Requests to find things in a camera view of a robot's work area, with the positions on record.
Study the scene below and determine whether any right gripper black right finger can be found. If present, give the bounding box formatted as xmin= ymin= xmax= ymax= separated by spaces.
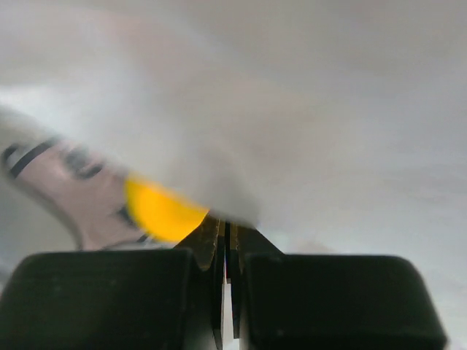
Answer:
xmin=225 ymin=224 xmax=448 ymax=349

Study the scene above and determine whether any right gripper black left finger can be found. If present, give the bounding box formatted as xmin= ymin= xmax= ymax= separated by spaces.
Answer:
xmin=1 ymin=217 xmax=225 ymax=349

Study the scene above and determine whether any yellow fake banana bunch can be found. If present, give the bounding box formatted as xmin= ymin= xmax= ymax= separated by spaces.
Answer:
xmin=124 ymin=176 xmax=209 ymax=243

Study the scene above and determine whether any light blue printed plastic bag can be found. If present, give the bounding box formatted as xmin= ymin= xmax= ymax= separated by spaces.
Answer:
xmin=1 ymin=1 xmax=466 ymax=347

